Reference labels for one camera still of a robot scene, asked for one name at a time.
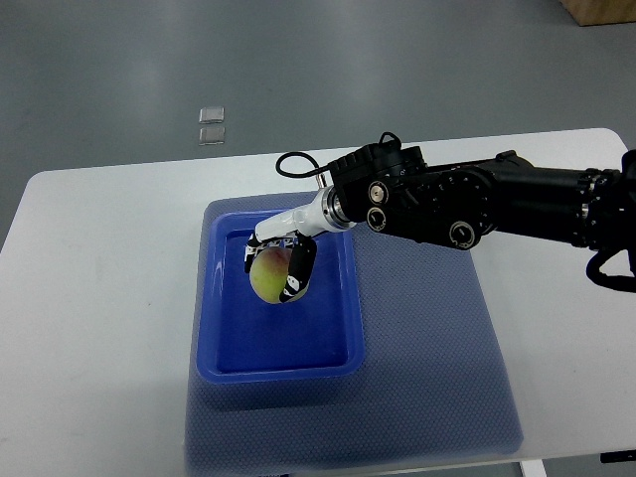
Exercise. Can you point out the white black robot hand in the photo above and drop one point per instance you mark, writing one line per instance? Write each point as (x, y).
(297, 229)

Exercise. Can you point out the green pink peach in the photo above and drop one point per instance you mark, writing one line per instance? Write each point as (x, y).
(268, 277)

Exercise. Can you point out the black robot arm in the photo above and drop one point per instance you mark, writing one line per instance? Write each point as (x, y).
(392, 190)

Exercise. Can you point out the upper metal floor plate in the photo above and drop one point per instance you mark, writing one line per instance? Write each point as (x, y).
(211, 114)

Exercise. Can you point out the blue plastic tray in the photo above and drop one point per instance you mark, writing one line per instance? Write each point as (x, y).
(243, 340)

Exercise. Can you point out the blue grey textured mat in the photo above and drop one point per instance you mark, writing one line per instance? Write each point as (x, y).
(433, 385)

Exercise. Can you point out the wooden box corner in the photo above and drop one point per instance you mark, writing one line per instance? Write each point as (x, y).
(600, 12)

